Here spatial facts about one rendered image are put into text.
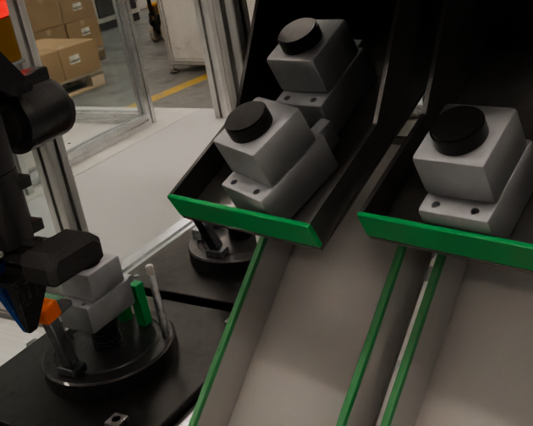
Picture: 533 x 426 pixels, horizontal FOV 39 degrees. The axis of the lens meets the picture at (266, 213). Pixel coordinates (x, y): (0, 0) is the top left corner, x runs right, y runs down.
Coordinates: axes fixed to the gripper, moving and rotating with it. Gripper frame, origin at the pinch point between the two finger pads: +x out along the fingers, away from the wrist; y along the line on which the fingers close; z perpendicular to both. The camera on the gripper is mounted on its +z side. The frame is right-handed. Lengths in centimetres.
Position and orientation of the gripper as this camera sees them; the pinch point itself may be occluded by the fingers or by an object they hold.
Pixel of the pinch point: (20, 298)
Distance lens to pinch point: 73.1
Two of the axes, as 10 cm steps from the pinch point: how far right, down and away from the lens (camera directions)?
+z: -5.2, 4.0, -7.5
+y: 8.4, 0.9, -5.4
